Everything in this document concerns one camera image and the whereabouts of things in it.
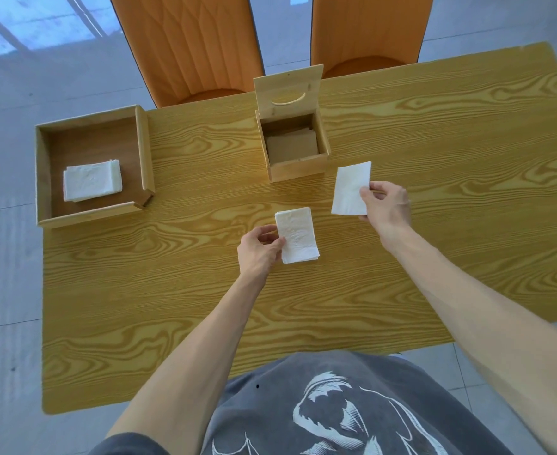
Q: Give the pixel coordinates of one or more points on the wooden box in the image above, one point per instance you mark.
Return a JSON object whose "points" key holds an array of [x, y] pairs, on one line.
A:
{"points": [[297, 171]]}

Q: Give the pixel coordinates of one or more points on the shallow wooden tray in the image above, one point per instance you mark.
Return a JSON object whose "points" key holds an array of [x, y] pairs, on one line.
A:
{"points": [[93, 142]]}

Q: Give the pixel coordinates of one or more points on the grey printed t-shirt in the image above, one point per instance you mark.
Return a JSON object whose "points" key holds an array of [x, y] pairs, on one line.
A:
{"points": [[269, 407]]}

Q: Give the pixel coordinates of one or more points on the person's right hand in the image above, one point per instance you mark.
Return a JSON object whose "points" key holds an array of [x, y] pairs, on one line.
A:
{"points": [[392, 213]]}

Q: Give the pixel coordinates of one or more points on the person's left forearm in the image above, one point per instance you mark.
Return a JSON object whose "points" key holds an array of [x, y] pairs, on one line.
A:
{"points": [[188, 369]]}

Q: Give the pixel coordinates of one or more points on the brown cardboard insert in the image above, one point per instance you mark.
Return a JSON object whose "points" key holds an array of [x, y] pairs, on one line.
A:
{"points": [[290, 146]]}

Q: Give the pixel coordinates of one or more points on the white napkin stack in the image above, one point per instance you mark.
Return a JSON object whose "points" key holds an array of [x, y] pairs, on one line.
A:
{"points": [[92, 180]]}

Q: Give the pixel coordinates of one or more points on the person's right forearm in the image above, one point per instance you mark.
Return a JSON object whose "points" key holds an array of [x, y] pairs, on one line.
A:
{"points": [[487, 317]]}

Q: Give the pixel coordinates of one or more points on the quilted orange chair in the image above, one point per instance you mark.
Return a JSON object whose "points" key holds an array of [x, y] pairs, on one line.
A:
{"points": [[188, 42]]}

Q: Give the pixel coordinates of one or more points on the smooth orange chair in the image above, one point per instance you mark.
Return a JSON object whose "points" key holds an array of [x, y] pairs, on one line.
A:
{"points": [[368, 28]]}

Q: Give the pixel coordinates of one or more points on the person's left hand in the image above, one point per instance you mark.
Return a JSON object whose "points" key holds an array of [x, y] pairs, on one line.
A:
{"points": [[257, 255]]}

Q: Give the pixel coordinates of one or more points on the wooden box lid with hole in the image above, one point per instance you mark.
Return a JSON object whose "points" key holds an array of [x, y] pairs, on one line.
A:
{"points": [[269, 89]]}

